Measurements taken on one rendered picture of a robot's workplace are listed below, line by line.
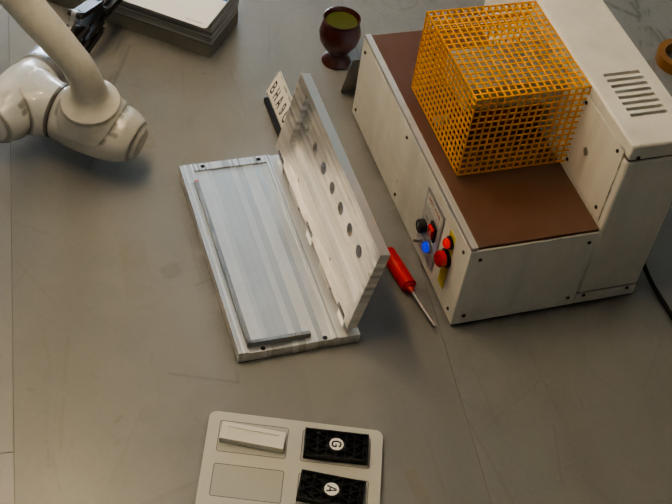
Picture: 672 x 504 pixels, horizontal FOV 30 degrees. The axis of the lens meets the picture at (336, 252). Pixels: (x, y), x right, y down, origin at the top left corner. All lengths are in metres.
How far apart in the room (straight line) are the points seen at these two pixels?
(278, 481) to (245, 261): 0.43
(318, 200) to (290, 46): 0.54
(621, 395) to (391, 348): 0.39
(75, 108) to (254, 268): 0.41
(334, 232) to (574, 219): 0.40
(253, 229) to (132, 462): 0.50
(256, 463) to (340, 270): 0.36
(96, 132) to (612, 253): 0.90
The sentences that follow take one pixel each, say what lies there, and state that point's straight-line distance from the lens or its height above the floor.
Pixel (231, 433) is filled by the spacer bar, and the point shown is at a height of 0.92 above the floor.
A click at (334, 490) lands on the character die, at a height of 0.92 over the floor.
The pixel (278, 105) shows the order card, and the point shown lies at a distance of 2.43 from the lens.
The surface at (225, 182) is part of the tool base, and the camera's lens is 2.28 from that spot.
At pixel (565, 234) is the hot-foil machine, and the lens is 2.06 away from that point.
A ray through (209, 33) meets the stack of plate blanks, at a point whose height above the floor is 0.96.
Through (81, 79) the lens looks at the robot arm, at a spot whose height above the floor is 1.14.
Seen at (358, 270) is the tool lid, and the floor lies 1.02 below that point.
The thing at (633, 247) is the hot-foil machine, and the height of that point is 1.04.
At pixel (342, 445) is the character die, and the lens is 1.93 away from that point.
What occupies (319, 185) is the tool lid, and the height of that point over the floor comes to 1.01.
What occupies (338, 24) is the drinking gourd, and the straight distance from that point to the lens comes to 2.53.
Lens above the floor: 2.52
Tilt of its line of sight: 47 degrees down
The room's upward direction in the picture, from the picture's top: 10 degrees clockwise
